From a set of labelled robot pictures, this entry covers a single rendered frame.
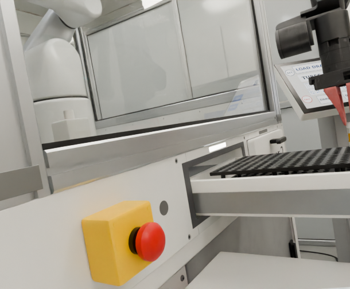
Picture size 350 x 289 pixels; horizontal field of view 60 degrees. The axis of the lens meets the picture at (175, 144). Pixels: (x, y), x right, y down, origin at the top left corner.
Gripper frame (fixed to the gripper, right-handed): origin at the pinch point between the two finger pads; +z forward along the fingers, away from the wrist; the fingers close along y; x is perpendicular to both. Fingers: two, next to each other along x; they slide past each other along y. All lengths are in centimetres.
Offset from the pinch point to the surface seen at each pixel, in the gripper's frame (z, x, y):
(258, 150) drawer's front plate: 4.1, 11.4, -22.3
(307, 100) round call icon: -10, 69, -20
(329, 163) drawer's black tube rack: 5.6, -14.9, -2.1
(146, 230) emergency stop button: 6.9, -41.8, -15.5
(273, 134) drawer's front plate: 1.0, 27.5, -22.7
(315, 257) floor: 88, 144, -47
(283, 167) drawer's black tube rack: 5.3, -15.4, -8.7
